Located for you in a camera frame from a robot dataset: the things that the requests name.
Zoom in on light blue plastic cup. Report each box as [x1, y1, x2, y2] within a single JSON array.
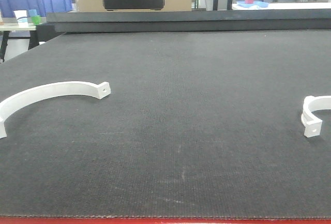
[[28, 9, 38, 17]]

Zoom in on white paper cup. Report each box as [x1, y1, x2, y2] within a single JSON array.
[[13, 10, 28, 27]]

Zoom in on blue plastic crate on side table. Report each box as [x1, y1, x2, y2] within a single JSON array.
[[1, 0, 73, 18]]

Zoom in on small white curved pipe clamp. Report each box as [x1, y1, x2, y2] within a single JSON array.
[[301, 96, 330, 138]]

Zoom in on green plastic cup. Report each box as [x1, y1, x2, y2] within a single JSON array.
[[31, 16, 41, 25]]

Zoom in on dark grey board stack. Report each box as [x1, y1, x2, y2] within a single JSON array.
[[47, 9, 330, 33]]

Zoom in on blue tray with red cube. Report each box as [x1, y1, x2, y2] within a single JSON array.
[[237, 0, 269, 8]]

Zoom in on large white curved pipe clamp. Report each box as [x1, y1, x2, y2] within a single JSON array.
[[1, 81, 111, 138]]

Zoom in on white side table black legs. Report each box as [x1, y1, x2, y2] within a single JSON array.
[[1, 23, 45, 63]]

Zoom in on black woven table mat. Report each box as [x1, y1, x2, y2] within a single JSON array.
[[1, 30, 330, 219]]

